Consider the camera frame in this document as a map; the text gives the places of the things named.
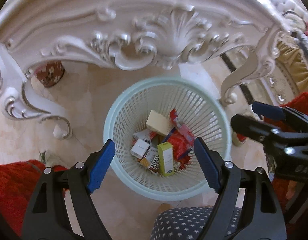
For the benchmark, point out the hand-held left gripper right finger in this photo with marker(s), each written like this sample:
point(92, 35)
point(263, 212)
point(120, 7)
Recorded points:
point(206, 165)

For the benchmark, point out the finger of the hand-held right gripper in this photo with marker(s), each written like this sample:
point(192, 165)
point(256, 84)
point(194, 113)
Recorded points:
point(246, 125)
point(266, 110)

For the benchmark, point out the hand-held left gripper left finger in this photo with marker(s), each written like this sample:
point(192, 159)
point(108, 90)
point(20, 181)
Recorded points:
point(101, 165)

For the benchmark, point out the red wrapper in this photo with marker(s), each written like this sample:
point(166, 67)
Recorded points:
point(177, 142)

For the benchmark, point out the yellow-green and white box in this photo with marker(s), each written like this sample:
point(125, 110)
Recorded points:
point(166, 158)

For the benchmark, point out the small white box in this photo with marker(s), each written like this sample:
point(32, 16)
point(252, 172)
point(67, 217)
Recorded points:
point(139, 148)

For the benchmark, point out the small orange packet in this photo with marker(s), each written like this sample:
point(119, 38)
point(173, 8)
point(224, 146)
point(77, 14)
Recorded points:
point(144, 162)

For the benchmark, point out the black and white box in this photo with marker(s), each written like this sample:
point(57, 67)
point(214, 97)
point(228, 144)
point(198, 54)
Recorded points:
point(154, 161)

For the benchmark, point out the red and white strip packet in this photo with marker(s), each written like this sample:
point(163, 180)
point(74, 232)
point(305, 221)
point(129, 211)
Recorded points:
point(174, 117)

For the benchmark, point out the cream cardboard box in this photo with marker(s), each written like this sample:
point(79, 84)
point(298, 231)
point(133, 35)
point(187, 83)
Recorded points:
point(157, 123)

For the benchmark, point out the mint plastic mesh wastebasket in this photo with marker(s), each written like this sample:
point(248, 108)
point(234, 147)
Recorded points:
point(124, 105)

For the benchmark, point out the oval patterned rug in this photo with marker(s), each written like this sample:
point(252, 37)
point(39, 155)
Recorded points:
point(276, 85)

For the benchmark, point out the person's right leg red fleece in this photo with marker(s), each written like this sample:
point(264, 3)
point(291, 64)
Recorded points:
point(305, 102)

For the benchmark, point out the person's leg red fleece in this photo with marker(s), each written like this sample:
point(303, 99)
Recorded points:
point(9, 185)
point(305, 102)

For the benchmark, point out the ornate sofa with beige cover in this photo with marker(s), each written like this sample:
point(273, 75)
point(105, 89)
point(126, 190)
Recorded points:
point(294, 62)

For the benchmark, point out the navy star-patterned cushion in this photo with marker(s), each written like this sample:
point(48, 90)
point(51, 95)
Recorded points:
point(189, 222)

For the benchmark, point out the grey leaf-patterned cloth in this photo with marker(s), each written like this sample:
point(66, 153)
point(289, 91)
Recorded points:
point(306, 42)

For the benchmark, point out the person's left leg red fleece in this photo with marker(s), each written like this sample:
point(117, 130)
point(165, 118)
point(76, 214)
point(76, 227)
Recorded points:
point(9, 185)

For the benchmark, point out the brown floral container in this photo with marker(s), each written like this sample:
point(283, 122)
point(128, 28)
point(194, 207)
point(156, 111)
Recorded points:
point(50, 73)

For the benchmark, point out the ornate white carved table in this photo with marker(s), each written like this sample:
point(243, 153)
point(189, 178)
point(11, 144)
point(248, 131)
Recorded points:
point(69, 17)

